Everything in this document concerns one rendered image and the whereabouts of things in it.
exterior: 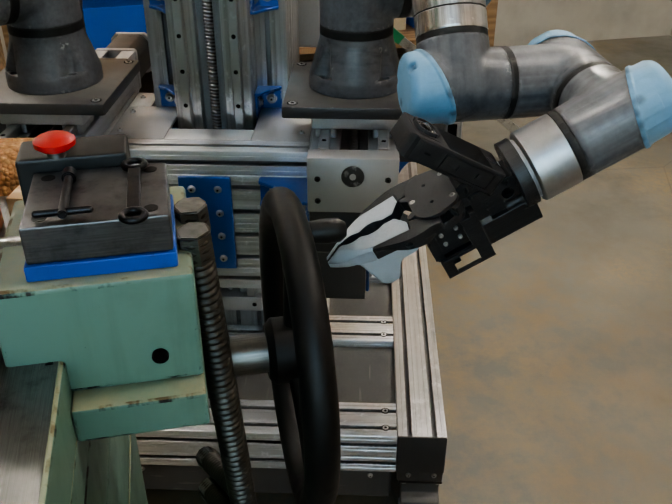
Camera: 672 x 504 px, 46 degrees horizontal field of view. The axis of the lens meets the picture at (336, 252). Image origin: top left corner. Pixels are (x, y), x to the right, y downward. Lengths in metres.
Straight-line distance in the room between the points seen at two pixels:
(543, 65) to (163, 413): 0.51
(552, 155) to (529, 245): 1.77
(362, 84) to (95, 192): 0.73
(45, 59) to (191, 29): 0.24
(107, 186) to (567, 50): 0.50
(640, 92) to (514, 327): 1.42
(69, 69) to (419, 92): 0.71
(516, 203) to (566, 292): 1.53
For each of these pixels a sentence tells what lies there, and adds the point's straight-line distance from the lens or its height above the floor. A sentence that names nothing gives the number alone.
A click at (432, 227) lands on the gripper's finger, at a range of 0.75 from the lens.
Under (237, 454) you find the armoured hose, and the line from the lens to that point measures 0.71.
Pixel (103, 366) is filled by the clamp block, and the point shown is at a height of 0.89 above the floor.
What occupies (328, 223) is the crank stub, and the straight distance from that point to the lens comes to 0.76.
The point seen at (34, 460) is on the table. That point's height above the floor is 0.90.
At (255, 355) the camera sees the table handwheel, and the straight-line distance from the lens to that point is 0.69.
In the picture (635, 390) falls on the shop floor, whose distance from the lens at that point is 2.03.
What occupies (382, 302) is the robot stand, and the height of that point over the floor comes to 0.21.
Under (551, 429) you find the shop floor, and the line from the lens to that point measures 1.87.
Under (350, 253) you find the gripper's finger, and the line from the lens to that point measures 0.77.
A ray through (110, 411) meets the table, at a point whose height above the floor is 0.87.
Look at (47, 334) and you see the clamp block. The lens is 0.58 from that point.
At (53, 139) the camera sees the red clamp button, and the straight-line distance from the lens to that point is 0.61.
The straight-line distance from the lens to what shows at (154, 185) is 0.58.
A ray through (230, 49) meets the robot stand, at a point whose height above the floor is 0.86.
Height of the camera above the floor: 1.25
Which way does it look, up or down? 31 degrees down
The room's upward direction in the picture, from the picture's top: straight up
